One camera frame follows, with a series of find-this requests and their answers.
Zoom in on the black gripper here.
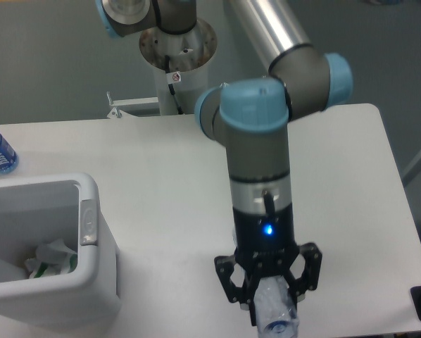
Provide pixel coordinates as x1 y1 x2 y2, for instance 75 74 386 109
214 204 322 326

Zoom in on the clear plastic bottle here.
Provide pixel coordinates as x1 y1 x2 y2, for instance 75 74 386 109
253 276 299 338

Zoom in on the white plastic trash can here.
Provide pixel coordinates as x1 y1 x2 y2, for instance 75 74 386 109
0 173 121 326

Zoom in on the black cable on pedestal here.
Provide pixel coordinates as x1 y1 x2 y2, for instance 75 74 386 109
163 54 184 115

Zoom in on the white paper wrapper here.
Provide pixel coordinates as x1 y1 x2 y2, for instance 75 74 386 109
35 239 77 265

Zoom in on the white metal base frame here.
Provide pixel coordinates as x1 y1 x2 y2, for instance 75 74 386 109
106 92 160 119

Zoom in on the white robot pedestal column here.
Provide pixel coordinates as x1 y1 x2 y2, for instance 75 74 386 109
139 18 218 115

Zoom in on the trash inside the can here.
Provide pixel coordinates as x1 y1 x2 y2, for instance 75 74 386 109
25 253 77 279

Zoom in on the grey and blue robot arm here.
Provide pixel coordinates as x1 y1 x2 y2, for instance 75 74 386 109
188 1 353 330

